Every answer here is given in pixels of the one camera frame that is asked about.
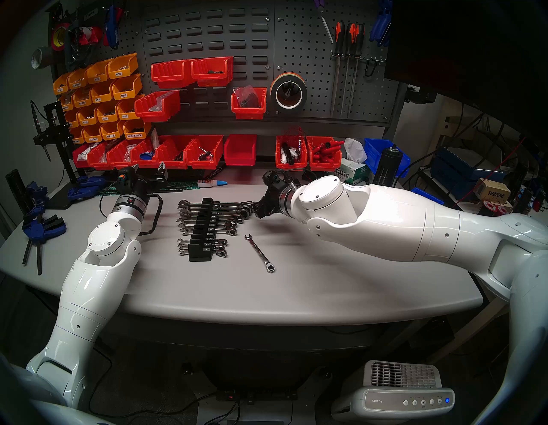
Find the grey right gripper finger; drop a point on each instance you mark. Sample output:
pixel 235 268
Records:
pixel 261 214
pixel 257 205

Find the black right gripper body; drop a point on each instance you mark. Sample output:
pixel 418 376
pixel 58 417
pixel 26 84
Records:
pixel 273 199

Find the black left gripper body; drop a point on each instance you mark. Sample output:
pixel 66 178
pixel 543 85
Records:
pixel 147 184

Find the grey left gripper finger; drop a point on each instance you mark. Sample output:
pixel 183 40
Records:
pixel 158 172
pixel 165 171

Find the chrome ratcheting combination wrench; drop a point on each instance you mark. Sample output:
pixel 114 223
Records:
pixel 223 242
pixel 248 204
pixel 259 253
pixel 222 248
pixel 232 231
pixel 243 214
pixel 239 220
pixel 246 209

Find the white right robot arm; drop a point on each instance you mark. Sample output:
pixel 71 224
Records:
pixel 385 222

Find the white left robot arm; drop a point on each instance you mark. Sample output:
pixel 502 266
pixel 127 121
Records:
pixel 94 278

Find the red plastic storage bin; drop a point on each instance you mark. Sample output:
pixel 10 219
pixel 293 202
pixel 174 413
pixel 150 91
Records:
pixel 97 162
pixel 157 112
pixel 291 165
pixel 143 162
pixel 249 112
pixel 171 163
pixel 79 159
pixel 169 77
pixel 212 77
pixel 117 162
pixel 239 154
pixel 324 165
pixel 204 163

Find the green cutting mat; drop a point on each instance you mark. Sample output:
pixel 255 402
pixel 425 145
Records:
pixel 180 187

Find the black electronic gadget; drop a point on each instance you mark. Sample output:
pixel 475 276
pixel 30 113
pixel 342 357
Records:
pixel 309 175

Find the small white red object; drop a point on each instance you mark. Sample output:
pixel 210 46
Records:
pixel 209 183

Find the orange-yellow bin M4-0.7 HEX label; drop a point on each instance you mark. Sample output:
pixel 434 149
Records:
pixel 137 130

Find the blue clamp pile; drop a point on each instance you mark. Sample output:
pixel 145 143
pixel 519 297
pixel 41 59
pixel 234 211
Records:
pixel 87 186

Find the orange-yellow bin M2.5-5 label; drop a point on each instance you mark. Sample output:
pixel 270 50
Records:
pixel 112 133

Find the orange-yellow bin M3-6 label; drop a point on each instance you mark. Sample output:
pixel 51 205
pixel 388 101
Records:
pixel 128 110

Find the black wrench holder rack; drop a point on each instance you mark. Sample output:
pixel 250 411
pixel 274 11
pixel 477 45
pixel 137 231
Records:
pixel 201 255

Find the orange-yellow bin M2.5-6 label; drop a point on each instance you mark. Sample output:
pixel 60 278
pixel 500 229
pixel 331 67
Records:
pixel 92 136

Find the orange-yellow bin M3-8 label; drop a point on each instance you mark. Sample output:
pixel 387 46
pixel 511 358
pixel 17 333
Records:
pixel 107 115

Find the orange-yellow bin M2.5-8 label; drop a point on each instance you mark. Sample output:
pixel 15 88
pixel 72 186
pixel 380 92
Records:
pixel 77 138

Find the Kimtech wipes box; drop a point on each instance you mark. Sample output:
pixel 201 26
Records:
pixel 353 173

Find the orange-yellow bin M3-4 label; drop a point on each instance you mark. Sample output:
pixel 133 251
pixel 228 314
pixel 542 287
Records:
pixel 127 89

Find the orange-yellow bin M3-12 label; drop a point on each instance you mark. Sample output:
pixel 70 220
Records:
pixel 87 118

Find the orange-yellow bin M4-6 label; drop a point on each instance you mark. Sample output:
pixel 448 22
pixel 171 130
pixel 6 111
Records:
pixel 102 94

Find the orange-yellow bin M3-16 label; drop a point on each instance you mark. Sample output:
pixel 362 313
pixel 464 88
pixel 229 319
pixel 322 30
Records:
pixel 72 121

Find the orange-yellow bin M4X4X6 label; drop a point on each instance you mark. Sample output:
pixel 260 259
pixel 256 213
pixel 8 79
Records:
pixel 82 99

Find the black metal stand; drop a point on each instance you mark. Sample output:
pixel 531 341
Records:
pixel 53 133

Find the orange-yellow bin M3X6 label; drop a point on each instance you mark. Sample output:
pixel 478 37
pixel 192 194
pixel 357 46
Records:
pixel 123 68

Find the blue spring clamp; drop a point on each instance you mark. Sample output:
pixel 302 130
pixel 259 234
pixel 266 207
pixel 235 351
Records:
pixel 36 197

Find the blue plastic bin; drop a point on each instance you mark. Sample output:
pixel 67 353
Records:
pixel 428 197
pixel 374 150

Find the blue black bar clamp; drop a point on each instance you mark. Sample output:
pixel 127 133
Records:
pixel 43 227

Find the stacked tape rolls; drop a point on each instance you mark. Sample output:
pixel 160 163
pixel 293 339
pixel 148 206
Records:
pixel 276 85

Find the orange-yellow bin M4X6X6 label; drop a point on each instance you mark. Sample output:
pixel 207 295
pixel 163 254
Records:
pixel 67 104

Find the black spray bottle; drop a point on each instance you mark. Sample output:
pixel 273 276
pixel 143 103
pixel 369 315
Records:
pixel 387 165

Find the orange-yellow bin M3X8 BAD label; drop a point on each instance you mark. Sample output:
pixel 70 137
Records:
pixel 78 80

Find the orange-yellow bin M3X5X4 label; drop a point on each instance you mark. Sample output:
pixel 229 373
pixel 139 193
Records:
pixel 61 85

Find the black cylinder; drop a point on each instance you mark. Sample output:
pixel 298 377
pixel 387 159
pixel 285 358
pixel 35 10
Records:
pixel 16 186

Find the red white hanging tool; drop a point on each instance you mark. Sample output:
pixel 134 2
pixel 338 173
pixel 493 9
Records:
pixel 90 35

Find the black carabiner hook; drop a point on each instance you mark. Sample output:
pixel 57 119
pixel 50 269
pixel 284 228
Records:
pixel 370 64

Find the red tape roll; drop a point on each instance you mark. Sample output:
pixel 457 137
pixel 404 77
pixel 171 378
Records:
pixel 58 38

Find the black power strip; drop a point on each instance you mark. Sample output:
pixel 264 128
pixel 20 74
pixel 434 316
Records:
pixel 257 395

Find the blue equipment box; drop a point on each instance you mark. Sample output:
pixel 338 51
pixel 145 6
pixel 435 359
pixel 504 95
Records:
pixel 462 171

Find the blue hanging spring clamps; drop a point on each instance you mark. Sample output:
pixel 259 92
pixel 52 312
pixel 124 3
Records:
pixel 381 23

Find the brown cardboard box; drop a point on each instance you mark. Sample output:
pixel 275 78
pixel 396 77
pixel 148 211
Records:
pixel 492 191

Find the white Coway air purifier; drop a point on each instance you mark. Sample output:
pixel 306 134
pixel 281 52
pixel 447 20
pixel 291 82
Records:
pixel 394 402

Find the black monitor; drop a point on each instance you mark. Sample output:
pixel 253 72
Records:
pixel 471 43

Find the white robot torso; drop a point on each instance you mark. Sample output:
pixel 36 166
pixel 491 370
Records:
pixel 21 402

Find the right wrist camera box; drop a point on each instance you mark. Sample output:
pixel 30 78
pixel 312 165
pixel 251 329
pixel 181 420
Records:
pixel 274 176

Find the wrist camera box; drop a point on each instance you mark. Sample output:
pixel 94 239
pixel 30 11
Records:
pixel 274 176
pixel 124 180

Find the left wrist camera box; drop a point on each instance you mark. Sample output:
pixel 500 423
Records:
pixel 124 180

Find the grey duct tape roll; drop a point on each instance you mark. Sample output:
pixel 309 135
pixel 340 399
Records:
pixel 38 58

